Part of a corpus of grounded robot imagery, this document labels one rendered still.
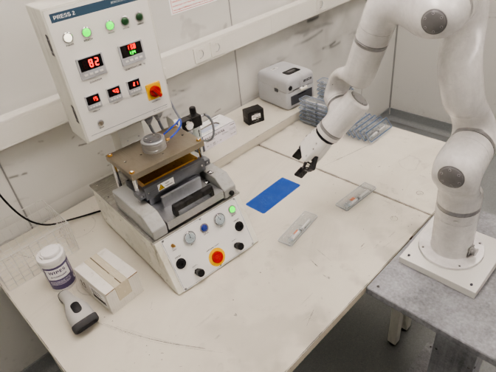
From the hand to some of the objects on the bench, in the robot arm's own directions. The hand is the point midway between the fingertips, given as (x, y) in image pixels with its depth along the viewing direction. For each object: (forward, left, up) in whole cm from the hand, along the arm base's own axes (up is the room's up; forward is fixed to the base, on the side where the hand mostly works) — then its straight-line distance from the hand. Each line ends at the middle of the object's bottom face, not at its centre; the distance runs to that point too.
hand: (298, 164), depth 151 cm
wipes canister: (+35, +80, -17) cm, 89 cm away
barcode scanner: (+19, +82, -17) cm, 86 cm away
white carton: (+66, -8, -19) cm, 69 cm away
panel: (0, +38, -19) cm, 43 cm away
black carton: (+65, -33, -20) cm, 76 cm away
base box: (+28, +37, -20) cm, 50 cm away
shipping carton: (+20, +69, -18) cm, 74 cm away
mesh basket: (+57, +83, -16) cm, 102 cm away
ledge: (+67, -30, -25) cm, 78 cm away
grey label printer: (+69, -61, -22) cm, 95 cm away
